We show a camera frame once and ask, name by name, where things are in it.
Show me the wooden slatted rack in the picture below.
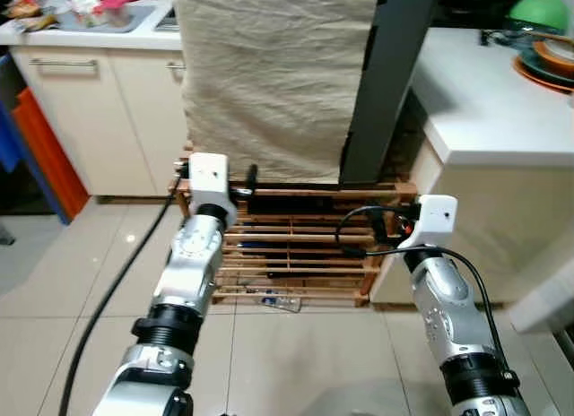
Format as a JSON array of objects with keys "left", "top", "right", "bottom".
[{"left": 174, "top": 176, "right": 420, "bottom": 308}]

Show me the beige wrinkled cloth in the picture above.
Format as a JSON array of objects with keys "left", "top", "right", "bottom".
[{"left": 172, "top": 0, "right": 380, "bottom": 185}]

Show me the clear plastic bottle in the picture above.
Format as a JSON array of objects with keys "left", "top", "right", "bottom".
[{"left": 255, "top": 290, "right": 303, "bottom": 315}]

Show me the white kitchen counter unit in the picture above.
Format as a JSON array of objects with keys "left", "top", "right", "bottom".
[{"left": 370, "top": 28, "right": 574, "bottom": 308}]

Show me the cream kitchen cabinet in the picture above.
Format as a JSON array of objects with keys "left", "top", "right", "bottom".
[{"left": 7, "top": 47, "right": 191, "bottom": 199}]

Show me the grey cloth mat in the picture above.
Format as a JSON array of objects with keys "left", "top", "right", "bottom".
[{"left": 52, "top": 2, "right": 160, "bottom": 34}]

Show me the orange board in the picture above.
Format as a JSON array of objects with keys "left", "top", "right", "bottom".
[{"left": 10, "top": 86, "right": 91, "bottom": 221}]

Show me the dark green plate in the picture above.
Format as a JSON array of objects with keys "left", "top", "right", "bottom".
[{"left": 517, "top": 50, "right": 574, "bottom": 88}]

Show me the clear container pink lid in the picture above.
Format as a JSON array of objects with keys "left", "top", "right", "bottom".
[{"left": 96, "top": 0, "right": 132, "bottom": 28}]

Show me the orange plate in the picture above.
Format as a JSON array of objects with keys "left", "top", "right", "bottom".
[{"left": 512, "top": 38, "right": 574, "bottom": 96}]

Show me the apple juice carton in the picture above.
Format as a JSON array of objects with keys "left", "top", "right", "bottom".
[{"left": 66, "top": 0, "right": 105, "bottom": 27}]

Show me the blue board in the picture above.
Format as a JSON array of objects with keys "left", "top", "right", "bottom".
[{"left": 0, "top": 56, "right": 71, "bottom": 227}]

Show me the green bowl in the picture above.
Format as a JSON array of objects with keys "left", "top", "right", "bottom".
[{"left": 506, "top": 0, "right": 571, "bottom": 37}]

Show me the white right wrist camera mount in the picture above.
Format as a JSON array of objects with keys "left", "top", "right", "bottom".
[{"left": 397, "top": 195, "right": 459, "bottom": 253}]

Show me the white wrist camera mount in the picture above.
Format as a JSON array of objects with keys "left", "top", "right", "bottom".
[
  {"left": 187, "top": 152, "right": 239, "bottom": 222},
  {"left": 397, "top": 195, "right": 459, "bottom": 253}
]

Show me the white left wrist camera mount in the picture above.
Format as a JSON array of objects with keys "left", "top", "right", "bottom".
[{"left": 187, "top": 152, "right": 239, "bottom": 222}]

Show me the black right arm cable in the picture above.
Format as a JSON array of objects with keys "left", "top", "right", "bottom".
[{"left": 335, "top": 205, "right": 505, "bottom": 368}]

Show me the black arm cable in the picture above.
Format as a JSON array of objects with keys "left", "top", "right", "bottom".
[
  {"left": 335, "top": 205, "right": 505, "bottom": 368},
  {"left": 57, "top": 169, "right": 191, "bottom": 416}
]

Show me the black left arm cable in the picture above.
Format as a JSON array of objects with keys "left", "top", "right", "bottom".
[{"left": 57, "top": 169, "right": 191, "bottom": 416}]

